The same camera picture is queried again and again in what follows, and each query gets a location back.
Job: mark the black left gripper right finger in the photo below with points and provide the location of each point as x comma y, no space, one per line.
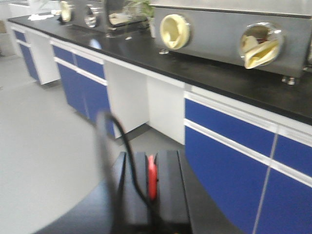
171,198

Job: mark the red plastic spoon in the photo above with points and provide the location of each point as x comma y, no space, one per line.
152,178

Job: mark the blue white lab bench cabinets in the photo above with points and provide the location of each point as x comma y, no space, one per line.
247,135

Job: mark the steel glove box far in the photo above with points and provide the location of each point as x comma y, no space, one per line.
110,17

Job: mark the steel glove box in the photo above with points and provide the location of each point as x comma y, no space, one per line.
110,17
269,35

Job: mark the steel glove box near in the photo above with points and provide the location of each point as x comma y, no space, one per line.
269,35

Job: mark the green plant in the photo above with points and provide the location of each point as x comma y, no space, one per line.
144,7

